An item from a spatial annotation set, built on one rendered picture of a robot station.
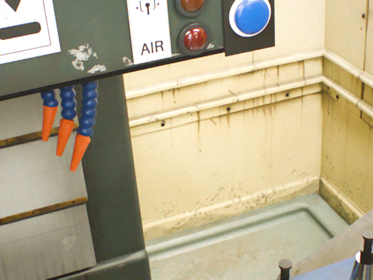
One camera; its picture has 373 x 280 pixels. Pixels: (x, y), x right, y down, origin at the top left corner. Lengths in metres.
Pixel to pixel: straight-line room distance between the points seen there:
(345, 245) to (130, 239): 0.53
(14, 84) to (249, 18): 0.19
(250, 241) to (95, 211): 0.69
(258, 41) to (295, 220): 1.53
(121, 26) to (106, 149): 0.84
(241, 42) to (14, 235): 0.89
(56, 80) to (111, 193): 0.89
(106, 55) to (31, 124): 0.72
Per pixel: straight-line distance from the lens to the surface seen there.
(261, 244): 1.95
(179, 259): 1.91
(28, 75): 0.50
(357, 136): 1.84
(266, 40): 0.55
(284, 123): 1.93
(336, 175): 2.00
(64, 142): 0.73
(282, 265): 0.74
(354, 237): 1.66
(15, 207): 1.30
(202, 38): 0.52
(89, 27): 0.49
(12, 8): 0.48
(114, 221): 1.42
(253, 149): 1.92
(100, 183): 1.36
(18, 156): 1.25
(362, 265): 0.80
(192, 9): 0.51
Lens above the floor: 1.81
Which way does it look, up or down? 30 degrees down
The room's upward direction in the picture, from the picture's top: 5 degrees counter-clockwise
